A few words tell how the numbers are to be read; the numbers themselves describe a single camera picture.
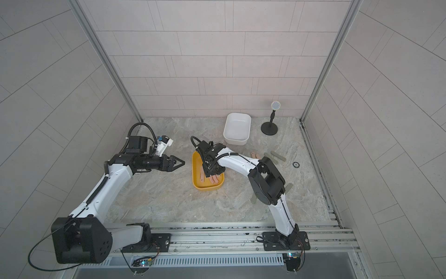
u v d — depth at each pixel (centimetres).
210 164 64
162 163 67
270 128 111
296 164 96
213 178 89
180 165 72
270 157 99
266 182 50
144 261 65
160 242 71
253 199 84
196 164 94
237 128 107
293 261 70
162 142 69
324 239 73
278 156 99
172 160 68
